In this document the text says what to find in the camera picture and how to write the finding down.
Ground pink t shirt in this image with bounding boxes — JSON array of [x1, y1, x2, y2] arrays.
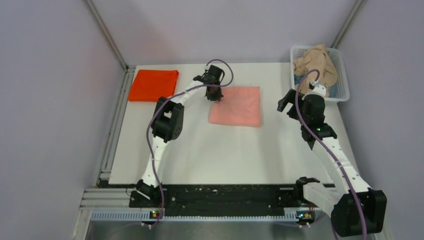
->
[[208, 86, 262, 128]]

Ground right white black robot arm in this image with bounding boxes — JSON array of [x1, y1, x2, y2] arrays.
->
[[277, 89, 387, 237]]

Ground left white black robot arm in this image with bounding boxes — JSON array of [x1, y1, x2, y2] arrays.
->
[[135, 64, 225, 207]]

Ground blue garment in basket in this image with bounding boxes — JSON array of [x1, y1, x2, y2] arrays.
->
[[293, 75, 306, 88]]

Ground white plastic basket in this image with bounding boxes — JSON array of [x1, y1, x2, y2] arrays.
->
[[290, 46, 350, 102]]

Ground beige crumpled t shirt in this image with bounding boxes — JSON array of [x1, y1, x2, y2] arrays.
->
[[292, 43, 338, 98]]

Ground folded orange t shirt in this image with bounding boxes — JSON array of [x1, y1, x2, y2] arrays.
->
[[128, 69, 180, 102]]

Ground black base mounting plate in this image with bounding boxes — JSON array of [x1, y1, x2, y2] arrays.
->
[[129, 184, 317, 217]]

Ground right controller board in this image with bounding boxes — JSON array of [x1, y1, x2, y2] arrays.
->
[[296, 211, 314, 221]]

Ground controller board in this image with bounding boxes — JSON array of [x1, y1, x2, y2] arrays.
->
[[149, 209, 164, 220], [296, 211, 314, 221]]

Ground left controller board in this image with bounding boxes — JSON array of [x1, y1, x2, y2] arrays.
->
[[149, 209, 164, 220]]

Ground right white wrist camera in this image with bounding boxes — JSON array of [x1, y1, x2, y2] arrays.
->
[[309, 81, 327, 98]]

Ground right corner aluminium post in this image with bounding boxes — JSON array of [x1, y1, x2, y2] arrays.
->
[[331, 0, 367, 49]]

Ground corner aluminium post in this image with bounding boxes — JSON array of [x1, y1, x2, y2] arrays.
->
[[331, 0, 367, 49], [83, 0, 128, 71]]

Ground left corner aluminium post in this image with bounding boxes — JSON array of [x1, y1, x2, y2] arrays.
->
[[83, 0, 128, 71]]

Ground left aluminium frame rail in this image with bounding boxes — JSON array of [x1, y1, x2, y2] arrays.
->
[[95, 65, 136, 187]]

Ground aluminium frame rail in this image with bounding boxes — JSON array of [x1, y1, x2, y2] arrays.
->
[[81, 184, 318, 222], [95, 65, 136, 187]]

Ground aluminium frame rail front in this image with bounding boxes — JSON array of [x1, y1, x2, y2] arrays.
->
[[81, 184, 318, 222]]

